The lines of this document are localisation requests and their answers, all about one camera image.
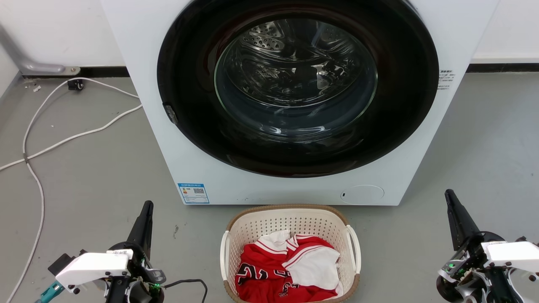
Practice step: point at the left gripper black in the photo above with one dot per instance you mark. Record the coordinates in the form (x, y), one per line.
(139, 273)

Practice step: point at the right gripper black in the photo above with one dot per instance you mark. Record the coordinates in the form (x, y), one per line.
(467, 269)

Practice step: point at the cream plastic laundry basket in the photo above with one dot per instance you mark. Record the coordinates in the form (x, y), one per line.
(290, 221)

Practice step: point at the blue energy label sticker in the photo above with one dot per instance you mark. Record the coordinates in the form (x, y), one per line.
(193, 193)

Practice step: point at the round white filter cover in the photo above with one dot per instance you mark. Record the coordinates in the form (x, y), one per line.
(362, 195)

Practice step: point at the red and white jersey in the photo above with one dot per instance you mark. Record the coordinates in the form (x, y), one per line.
(261, 263)

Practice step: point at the black round washer door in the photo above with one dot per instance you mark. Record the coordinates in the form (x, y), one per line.
(189, 105)

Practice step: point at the small printed text label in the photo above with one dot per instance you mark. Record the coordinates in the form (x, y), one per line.
(445, 80)

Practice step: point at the white front-load washing machine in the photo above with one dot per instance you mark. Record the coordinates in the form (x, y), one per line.
(139, 50)

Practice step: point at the grey metal pipe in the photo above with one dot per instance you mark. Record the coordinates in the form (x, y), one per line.
(17, 59)

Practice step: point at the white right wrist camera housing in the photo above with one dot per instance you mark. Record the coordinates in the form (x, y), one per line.
(511, 252)

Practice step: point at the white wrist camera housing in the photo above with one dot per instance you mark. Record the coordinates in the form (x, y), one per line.
(92, 266)
(511, 252)

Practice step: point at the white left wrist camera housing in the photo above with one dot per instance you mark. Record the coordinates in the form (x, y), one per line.
(92, 266)

